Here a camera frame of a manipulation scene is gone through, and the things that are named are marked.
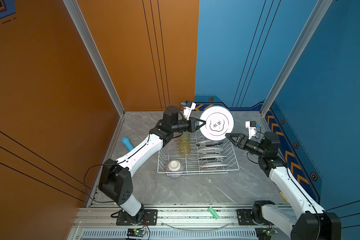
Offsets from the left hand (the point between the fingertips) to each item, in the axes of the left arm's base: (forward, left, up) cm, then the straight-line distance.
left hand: (206, 122), depth 73 cm
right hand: (-4, -11, -6) cm, 13 cm away
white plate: (0, -7, 0) cm, 7 cm away
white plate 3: (-9, -5, -18) cm, 21 cm away
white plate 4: (-14, -5, -18) cm, 23 cm away
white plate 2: (-1, -5, -24) cm, 25 cm away
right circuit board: (-42, -28, -32) cm, 60 cm away
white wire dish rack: (-2, +7, -28) cm, 29 cm away
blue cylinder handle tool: (+5, +48, -27) cm, 56 cm away
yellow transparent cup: (+1, +10, -21) cm, 24 cm away
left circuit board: (-42, +35, -34) cm, 64 cm away
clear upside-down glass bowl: (-14, +16, -25) cm, 33 cm away
